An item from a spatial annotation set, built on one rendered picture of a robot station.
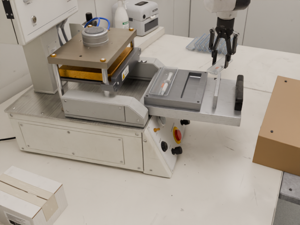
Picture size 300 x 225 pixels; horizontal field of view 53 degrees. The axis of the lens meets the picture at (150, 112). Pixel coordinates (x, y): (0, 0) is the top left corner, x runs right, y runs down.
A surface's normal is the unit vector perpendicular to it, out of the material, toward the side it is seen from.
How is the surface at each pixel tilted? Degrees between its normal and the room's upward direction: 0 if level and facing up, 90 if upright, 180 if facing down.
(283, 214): 0
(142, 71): 90
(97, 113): 90
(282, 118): 4
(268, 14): 90
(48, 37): 90
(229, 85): 0
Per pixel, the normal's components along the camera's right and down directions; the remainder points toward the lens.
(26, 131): -0.25, 0.55
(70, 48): -0.03, -0.83
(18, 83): 0.89, 0.24
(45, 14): 0.97, 0.12
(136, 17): -0.54, 0.45
